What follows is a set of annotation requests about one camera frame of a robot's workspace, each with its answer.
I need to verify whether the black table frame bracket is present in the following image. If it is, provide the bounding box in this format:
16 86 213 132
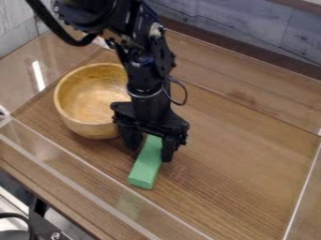
29 198 75 240

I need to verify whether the wooden bowl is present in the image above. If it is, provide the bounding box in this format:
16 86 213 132
54 63 131 140

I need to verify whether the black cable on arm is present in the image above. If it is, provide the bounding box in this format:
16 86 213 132
165 74 189 107

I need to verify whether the green rectangular stick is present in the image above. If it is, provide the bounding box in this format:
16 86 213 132
128 135 162 189

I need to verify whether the clear acrylic tray wall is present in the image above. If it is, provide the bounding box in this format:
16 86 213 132
0 117 214 240

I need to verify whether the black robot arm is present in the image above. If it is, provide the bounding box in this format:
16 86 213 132
25 0 190 162

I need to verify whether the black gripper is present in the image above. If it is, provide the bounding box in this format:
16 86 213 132
110 94 190 162

